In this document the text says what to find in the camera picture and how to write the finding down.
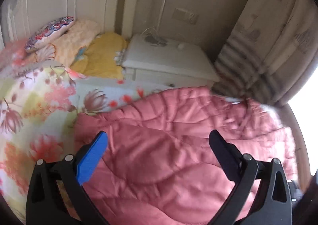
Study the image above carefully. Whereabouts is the pink quilted comforter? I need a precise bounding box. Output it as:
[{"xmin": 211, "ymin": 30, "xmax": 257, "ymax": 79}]
[{"xmin": 74, "ymin": 87, "xmax": 298, "ymax": 224}]

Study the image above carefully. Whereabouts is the floral bed sheet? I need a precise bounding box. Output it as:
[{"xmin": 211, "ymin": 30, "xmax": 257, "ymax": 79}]
[{"xmin": 1, "ymin": 41, "xmax": 167, "ymax": 223}]

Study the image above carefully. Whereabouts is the yellow blanket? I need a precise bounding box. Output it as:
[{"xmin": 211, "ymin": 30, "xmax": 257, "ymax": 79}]
[{"xmin": 71, "ymin": 32, "xmax": 128, "ymax": 80}]

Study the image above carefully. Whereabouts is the beige striped curtain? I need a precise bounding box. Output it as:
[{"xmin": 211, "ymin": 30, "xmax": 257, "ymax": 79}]
[{"xmin": 212, "ymin": 0, "xmax": 317, "ymax": 106}]

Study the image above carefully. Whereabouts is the white bedside table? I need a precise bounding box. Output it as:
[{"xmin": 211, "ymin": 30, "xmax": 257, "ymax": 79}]
[{"xmin": 122, "ymin": 34, "xmax": 220, "ymax": 88}]

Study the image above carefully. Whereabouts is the cream fluffy blanket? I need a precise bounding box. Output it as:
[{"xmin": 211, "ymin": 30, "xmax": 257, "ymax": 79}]
[{"xmin": 37, "ymin": 19, "xmax": 101, "ymax": 67}]

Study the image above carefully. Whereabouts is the colourful patterned pillow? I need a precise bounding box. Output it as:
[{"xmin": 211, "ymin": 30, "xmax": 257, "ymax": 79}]
[{"xmin": 25, "ymin": 16, "xmax": 75, "ymax": 53}]

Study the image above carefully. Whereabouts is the white wooden headboard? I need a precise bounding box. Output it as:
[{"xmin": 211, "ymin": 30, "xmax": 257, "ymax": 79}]
[{"xmin": 0, "ymin": 0, "xmax": 140, "ymax": 47}]

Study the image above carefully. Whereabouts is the white charger cable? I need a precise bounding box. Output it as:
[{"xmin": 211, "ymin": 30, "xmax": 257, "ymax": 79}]
[{"xmin": 141, "ymin": 27, "xmax": 172, "ymax": 48}]

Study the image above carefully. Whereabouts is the white cable conduit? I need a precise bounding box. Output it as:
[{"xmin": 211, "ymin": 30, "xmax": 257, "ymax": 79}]
[{"xmin": 156, "ymin": 0, "xmax": 173, "ymax": 39}]

